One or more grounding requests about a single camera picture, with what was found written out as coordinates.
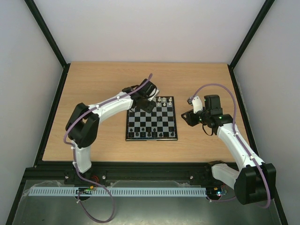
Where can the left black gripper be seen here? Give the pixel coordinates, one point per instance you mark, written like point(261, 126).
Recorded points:
point(149, 109)

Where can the white slotted cable duct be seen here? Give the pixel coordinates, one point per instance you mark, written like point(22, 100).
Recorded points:
point(121, 191)

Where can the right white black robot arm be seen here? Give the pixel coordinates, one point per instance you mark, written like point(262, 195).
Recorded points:
point(254, 180)

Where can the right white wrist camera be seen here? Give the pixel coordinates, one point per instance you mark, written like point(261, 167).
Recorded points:
point(196, 103)

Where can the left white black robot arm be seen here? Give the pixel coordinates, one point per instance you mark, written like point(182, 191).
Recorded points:
point(82, 127)

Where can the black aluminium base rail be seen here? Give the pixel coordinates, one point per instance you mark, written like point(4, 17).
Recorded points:
point(104, 173)

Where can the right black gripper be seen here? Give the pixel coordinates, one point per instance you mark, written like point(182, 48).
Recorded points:
point(191, 117)

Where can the black grey chess board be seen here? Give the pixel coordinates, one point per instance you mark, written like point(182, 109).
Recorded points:
point(162, 121)

